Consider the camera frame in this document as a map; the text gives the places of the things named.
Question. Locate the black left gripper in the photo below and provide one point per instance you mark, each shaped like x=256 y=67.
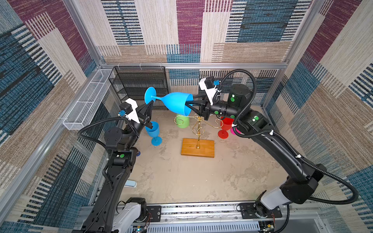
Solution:
x=143 y=119

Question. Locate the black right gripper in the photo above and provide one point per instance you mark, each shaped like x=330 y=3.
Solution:
x=206 y=108

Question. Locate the blue plastic wine glass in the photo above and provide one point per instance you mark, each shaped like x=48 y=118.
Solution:
x=175 y=102
x=154 y=133

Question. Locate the blue plastic wine glass front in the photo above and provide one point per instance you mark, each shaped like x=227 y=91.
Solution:
x=154 y=133

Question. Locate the red plastic wine glass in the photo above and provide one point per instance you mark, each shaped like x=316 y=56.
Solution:
x=225 y=126

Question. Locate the magenta plastic wine glass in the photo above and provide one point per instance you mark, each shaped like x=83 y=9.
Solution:
x=233 y=130

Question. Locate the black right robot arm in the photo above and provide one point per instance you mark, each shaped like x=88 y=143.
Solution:
x=303 y=175

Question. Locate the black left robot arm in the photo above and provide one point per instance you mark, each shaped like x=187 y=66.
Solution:
x=122 y=153

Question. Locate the green plastic wine glass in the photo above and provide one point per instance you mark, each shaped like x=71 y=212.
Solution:
x=182 y=121

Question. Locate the black mesh shelf rack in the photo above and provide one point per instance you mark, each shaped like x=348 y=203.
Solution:
x=130 y=82

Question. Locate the wooden rack base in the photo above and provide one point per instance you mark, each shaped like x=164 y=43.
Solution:
x=198 y=148

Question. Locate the light blue flat case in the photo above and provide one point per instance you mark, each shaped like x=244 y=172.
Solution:
x=131 y=184

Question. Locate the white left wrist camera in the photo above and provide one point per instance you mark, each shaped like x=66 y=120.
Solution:
x=128 y=110

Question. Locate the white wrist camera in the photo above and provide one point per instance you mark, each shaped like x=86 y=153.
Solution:
x=209 y=85
x=128 y=110

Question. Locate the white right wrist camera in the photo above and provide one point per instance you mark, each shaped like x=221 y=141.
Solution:
x=209 y=85

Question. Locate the white wire mesh basket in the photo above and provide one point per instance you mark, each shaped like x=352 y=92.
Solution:
x=88 y=103

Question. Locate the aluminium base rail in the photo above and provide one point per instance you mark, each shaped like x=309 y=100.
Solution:
x=224 y=217

